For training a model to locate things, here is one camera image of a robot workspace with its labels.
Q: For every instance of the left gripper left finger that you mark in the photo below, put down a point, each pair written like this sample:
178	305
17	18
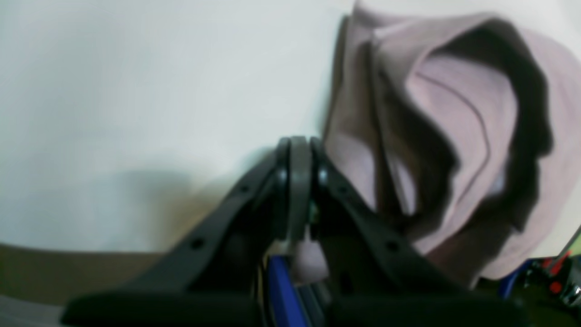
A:
206	280

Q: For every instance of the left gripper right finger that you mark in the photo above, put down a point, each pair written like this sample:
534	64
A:
376	277

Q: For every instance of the mauve pink t-shirt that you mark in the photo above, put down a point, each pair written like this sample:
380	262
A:
462	131

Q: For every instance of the blue plastic mount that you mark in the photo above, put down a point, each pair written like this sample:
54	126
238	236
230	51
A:
285	303

